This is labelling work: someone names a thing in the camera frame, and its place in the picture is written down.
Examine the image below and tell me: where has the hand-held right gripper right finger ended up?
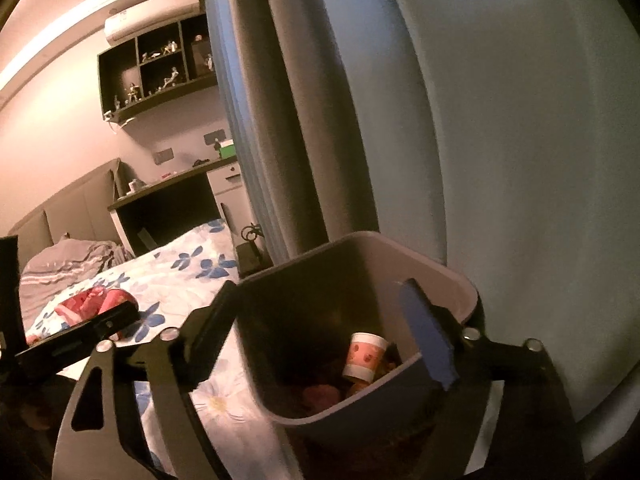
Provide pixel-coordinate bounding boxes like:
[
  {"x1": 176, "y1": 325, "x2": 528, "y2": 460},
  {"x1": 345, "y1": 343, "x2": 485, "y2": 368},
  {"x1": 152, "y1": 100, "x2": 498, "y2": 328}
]
[{"x1": 399, "y1": 279, "x2": 586, "y2": 480}]

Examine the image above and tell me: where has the group of small figurines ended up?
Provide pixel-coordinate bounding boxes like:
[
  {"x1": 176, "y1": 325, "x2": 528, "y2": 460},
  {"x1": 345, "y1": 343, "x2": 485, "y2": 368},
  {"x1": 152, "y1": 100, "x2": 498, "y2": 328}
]
[{"x1": 112, "y1": 35, "x2": 216, "y2": 111}]

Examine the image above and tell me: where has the grey plastic trash bin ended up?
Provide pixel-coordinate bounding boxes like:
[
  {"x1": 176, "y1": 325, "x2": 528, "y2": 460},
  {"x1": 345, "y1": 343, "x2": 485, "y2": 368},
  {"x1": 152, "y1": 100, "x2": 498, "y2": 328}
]
[{"x1": 232, "y1": 231, "x2": 485, "y2": 443}]

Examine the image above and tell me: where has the grey padded headboard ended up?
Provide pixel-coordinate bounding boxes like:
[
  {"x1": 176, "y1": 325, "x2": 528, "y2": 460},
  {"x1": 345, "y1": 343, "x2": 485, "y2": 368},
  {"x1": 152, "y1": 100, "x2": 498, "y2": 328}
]
[{"x1": 7, "y1": 158, "x2": 123, "y2": 261}]

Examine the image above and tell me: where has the grey pillow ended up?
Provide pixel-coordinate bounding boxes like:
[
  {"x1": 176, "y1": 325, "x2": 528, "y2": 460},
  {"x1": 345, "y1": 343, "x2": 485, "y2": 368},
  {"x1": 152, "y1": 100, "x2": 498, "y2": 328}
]
[{"x1": 20, "y1": 237, "x2": 135, "y2": 291}]

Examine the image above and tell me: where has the blue floral blanket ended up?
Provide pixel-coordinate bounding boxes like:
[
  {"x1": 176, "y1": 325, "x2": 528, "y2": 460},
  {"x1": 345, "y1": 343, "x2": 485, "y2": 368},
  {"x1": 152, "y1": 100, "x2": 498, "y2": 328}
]
[{"x1": 22, "y1": 220, "x2": 311, "y2": 480}]

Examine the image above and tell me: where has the dark top desk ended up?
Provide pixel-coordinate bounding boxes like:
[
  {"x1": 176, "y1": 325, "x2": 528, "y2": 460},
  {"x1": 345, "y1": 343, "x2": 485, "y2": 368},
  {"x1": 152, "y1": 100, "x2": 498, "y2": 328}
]
[{"x1": 107, "y1": 155, "x2": 241, "y2": 256}]

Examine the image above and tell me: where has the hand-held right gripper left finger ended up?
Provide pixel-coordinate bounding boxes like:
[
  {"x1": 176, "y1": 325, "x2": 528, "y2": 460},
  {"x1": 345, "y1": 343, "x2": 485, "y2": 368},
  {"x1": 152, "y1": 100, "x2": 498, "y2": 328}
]
[{"x1": 52, "y1": 280, "x2": 238, "y2": 480}]

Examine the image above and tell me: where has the white air conditioner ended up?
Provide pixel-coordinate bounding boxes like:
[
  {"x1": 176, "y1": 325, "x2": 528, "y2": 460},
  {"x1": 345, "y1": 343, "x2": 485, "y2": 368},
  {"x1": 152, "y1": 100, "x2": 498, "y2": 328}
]
[{"x1": 104, "y1": 0, "x2": 206, "y2": 43}]

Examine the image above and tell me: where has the red patterned paper cup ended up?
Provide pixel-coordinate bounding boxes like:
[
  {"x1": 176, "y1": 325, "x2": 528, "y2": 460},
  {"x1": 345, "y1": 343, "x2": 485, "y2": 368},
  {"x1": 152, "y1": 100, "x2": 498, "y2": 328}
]
[{"x1": 341, "y1": 332, "x2": 390, "y2": 383}]

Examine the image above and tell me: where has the black side table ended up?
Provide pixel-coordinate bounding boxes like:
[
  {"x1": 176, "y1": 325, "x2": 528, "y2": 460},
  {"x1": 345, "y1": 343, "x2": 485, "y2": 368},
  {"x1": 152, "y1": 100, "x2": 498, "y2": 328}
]
[{"x1": 235, "y1": 240, "x2": 274, "y2": 279}]

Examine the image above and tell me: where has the dark wall shelf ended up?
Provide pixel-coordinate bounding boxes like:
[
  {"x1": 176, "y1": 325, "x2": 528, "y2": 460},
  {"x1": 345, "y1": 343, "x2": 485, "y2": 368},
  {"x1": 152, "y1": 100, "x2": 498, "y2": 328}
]
[{"x1": 97, "y1": 12, "x2": 218, "y2": 121}]

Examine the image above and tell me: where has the white drawer cabinet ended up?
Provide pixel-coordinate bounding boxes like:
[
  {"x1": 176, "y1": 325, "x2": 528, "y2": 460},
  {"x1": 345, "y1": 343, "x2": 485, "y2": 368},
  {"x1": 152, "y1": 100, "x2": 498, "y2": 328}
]
[{"x1": 206, "y1": 162, "x2": 258, "y2": 231}]

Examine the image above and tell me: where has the red and white wrapper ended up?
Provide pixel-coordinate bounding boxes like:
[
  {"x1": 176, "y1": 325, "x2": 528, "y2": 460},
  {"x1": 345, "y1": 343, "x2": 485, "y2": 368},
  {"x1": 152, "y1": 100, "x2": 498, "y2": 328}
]
[{"x1": 54, "y1": 285, "x2": 138, "y2": 326}]

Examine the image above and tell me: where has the grey curtain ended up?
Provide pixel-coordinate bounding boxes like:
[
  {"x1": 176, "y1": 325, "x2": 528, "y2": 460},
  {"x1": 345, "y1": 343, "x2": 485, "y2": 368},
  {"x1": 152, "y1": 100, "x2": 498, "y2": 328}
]
[{"x1": 202, "y1": 0, "x2": 640, "y2": 461}]

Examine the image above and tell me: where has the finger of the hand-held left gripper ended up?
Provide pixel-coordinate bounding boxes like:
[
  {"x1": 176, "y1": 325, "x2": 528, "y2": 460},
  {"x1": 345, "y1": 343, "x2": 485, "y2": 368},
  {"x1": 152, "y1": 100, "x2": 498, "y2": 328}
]
[
  {"x1": 15, "y1": 301, "x2": 141, "y2": 378},
  {"x1": 0, "y1": 235, "x2": 25, "y2": 347}
]

